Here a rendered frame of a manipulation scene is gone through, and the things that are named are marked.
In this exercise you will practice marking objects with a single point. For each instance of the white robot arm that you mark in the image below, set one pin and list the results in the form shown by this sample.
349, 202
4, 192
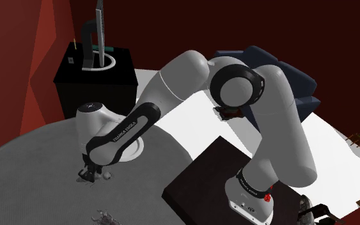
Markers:
273, 124

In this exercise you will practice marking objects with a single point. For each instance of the white round plate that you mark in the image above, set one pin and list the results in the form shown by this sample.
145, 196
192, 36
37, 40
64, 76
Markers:
133, 153

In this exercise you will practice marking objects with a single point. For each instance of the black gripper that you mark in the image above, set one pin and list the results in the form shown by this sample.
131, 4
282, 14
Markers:
91, 168

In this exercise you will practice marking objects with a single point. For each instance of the small pale round object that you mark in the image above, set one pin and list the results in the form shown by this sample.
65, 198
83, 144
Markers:
106, 175

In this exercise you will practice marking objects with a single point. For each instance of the dark blue armchair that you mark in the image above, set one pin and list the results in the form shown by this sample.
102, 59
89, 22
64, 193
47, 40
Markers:
301, 84

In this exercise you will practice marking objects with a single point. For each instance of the small brown green object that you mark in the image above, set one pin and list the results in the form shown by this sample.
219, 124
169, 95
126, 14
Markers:
229, 112

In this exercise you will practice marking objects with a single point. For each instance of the dark maroon robot stand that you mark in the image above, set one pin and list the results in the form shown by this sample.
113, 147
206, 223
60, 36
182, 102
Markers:
204, 180

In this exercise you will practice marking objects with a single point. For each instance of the dark reddish ragged object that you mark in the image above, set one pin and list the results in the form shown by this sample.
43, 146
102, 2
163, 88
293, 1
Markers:
106, 218

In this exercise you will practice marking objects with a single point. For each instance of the black cabinet with monitor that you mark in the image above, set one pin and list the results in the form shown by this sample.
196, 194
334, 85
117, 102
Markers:
95, 90

